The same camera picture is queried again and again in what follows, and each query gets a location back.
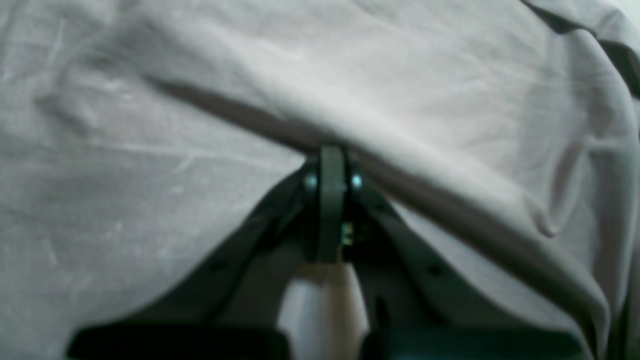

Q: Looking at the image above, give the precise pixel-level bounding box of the pink t-shirt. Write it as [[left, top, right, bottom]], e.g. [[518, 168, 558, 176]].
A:
[[1, 0, 639, 360]]

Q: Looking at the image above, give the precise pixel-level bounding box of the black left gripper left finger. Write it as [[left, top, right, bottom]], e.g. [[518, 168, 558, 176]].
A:
[[66, 146, 333, 360]]

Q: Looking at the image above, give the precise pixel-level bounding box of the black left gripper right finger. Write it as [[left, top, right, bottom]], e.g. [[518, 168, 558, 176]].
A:
[[333, 146, 586, 360]]

